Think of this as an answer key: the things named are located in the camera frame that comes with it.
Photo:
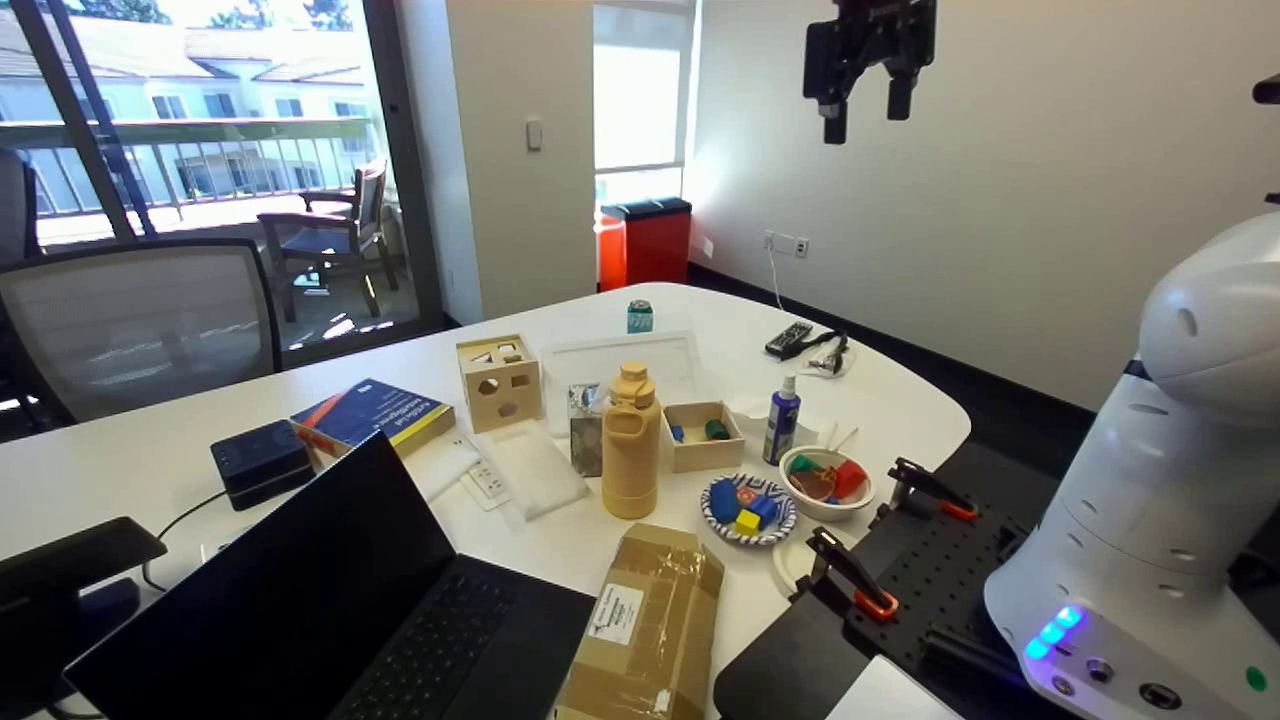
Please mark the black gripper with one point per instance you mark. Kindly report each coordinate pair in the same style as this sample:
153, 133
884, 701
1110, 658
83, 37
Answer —
873, 34

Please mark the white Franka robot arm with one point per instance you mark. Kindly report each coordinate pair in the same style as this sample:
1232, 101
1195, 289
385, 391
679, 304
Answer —
1173, 504

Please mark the black remote control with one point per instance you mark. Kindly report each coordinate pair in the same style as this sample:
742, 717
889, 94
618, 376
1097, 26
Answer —
784, 339

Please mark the red bin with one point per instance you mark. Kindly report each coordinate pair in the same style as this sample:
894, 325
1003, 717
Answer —
657, 242

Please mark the teal can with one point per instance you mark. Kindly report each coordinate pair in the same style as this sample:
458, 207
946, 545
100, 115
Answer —
641, 317

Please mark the blue spray bottle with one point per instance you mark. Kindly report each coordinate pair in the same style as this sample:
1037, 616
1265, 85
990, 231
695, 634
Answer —
780, 424

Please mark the white bowl with toys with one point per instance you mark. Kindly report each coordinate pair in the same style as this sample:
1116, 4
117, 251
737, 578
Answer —
827, 480

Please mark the small wooden tray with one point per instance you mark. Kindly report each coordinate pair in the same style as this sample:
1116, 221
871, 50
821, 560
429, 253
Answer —
700, 446

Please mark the black orange clamp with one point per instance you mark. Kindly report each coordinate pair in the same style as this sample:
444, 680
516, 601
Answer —
855, 578
934, 490

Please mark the tan water bottle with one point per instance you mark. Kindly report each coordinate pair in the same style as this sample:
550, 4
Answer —
629, 446

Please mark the patterned plate with blocks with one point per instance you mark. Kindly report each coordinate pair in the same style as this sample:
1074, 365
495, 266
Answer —
744, 509

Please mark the clear jar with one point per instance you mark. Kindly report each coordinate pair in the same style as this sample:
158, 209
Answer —
585, 434

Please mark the wooden shape sorter box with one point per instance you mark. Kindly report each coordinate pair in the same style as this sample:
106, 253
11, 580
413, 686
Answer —
500, 385

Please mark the black mounting plate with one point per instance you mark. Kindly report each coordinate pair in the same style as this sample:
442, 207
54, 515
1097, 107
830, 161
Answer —
934, 575

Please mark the clear plastic bag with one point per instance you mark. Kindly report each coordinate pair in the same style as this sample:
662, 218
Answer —
532, 468

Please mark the dark outdoor chair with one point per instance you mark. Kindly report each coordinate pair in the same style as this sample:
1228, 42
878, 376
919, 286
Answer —
325, 242

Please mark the blue book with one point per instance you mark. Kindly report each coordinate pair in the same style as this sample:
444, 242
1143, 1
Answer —
373, 408

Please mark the white paper sheet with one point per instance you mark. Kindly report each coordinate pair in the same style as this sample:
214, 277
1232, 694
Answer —
884, 694

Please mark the balcony railing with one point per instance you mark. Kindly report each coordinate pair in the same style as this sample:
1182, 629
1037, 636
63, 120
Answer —
203, 128

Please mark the small black box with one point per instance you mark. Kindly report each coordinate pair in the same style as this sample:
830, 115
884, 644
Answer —
260, 460

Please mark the black laptop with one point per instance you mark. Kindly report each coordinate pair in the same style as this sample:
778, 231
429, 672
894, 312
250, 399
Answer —
295, 601

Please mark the black device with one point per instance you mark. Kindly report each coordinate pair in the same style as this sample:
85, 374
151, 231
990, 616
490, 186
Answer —
66, 567

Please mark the white wall outlet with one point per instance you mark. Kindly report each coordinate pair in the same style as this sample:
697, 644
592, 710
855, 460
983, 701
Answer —
784, 244

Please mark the white light switch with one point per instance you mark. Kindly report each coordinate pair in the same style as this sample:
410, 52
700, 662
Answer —
532, 133

